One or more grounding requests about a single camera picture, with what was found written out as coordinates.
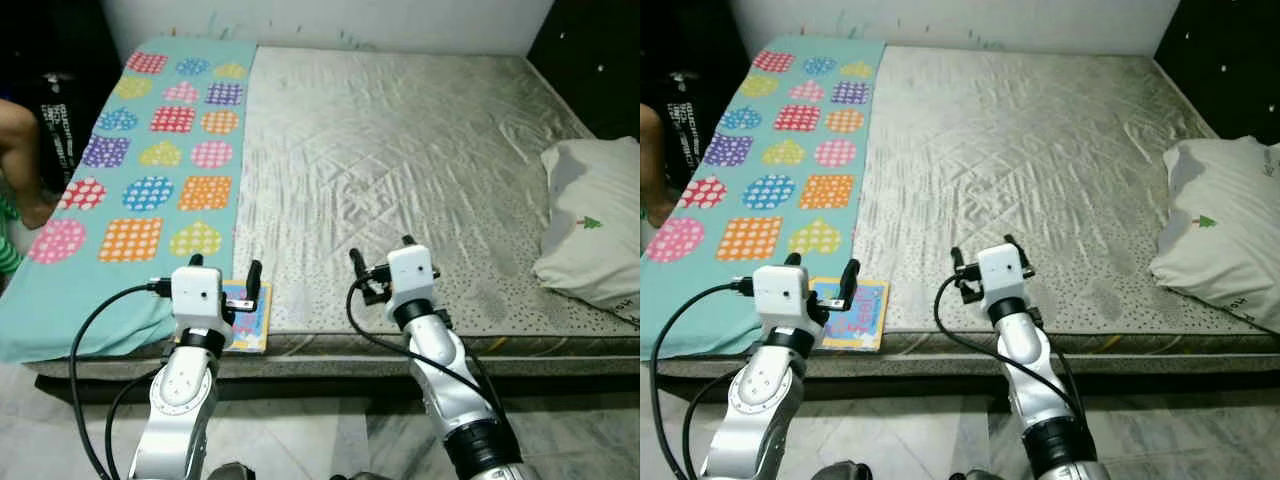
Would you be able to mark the grey robot right leg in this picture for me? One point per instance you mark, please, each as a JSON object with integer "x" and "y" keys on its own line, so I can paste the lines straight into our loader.
{"x": 352, "y": 476}
{"x": 970, "y": 476}

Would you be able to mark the green plastic stool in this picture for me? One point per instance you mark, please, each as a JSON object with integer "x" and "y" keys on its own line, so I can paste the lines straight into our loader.
{"x": 8, "y": 245}

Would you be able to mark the grey quilted mattress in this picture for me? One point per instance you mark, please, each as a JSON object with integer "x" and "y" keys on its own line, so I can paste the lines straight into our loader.
{"x": 400, "y": 150}
{"x": 1020, "y": 150}

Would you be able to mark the grey robot left leg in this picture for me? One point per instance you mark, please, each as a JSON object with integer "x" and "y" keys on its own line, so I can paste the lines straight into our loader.
{"x": 230, "y": 472}
{"x": 842, "y": 472}

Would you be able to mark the black tufted headboard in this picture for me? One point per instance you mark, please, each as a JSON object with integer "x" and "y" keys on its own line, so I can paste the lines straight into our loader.
{"x": 590, "y": 60}
{"x": 1220, "y": 60}

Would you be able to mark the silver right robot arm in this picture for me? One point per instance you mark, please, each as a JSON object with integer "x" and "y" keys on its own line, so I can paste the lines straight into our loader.
{"x": 450, "y": 390}
{"x": 1045, "y": 390}

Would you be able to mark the colourful children's board book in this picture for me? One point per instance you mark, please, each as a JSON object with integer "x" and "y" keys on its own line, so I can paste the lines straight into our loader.
{"x": 864, "y": 322}
{"x": 254, "y": 328}

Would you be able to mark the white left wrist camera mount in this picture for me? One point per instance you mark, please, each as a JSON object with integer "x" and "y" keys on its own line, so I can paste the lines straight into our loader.
{"x": 195, "y": 295}
{"x": 782, "y": 295}

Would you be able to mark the dark bed base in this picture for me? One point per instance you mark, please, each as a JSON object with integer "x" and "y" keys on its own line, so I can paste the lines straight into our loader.
{"x": 330, "y": 388}
{"x": 940, "y": 388}

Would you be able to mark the grey robot leg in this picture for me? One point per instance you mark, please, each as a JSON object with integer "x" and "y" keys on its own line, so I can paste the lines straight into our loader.
{"x": 352, "y": 476}
{"x": 842, "y": 472}
{"x": 970, "y": 476}
{"x": 230, "y": 472}

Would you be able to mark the person's bare leg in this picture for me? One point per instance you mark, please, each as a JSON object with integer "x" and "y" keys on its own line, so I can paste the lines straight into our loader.
{"x": 22, "y": 150}
{"x": 655, "y": 160}

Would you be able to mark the black bag with white print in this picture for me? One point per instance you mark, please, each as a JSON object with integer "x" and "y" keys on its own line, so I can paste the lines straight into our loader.
{"x": 688, "y": 130}
{"x": 62, "y": 130}

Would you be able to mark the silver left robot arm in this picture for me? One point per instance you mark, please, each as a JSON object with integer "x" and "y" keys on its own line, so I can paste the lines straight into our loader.
{"x": 175, "y": 410}
{"x": 750, "y": 410}

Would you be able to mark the white pillow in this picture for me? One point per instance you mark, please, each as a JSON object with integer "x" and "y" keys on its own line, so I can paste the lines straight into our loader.
{"x": 590, "y": 250}
{"x": 1220, "y": 250}

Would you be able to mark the teal sheet with coloured shapes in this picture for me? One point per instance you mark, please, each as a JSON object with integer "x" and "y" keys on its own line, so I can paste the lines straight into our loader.
{"x": 160, "y": 215}
{"x": 790, "y": 215}

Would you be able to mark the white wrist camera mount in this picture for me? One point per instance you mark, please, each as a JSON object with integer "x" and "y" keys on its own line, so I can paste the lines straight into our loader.
{"x": 195, "y": 295}
{"x": 1002, "y": 270}
{"x": 412, "y": 273}
{"x": 782, "y": 295}

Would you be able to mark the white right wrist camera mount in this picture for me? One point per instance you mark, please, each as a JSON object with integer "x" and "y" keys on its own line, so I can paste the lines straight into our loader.
{"x": 1002, "y": 270}
{"x": 412, "y": 273}

